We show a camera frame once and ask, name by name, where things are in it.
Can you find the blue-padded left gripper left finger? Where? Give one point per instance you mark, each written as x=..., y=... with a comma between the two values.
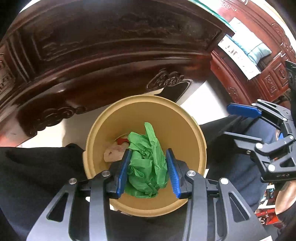
x=79, y=211

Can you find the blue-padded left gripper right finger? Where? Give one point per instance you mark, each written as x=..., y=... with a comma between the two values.
x=216, y=210

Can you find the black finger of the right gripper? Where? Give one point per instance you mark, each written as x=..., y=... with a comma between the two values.
x=244, y=144

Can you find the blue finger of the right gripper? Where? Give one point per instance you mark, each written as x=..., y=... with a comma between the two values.
x=244, y=110

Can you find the green plastic bag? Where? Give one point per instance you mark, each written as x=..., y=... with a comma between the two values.
x=148, y=170

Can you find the pink clear plastic bag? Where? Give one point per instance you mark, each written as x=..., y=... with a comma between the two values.
x=115, y=152

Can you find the tan plastic trash bin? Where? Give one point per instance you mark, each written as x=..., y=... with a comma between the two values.
x=174, y=128

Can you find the person's right hand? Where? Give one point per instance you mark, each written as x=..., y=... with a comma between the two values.
x=286, y=197

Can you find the right rosewood sofa bench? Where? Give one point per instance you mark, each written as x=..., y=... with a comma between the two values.
x=251, y=64

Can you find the red wrapper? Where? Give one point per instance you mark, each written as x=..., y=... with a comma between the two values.
x=120, y=141

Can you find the dark wooden coffee table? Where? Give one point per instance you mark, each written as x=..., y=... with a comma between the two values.
x=62, y=58

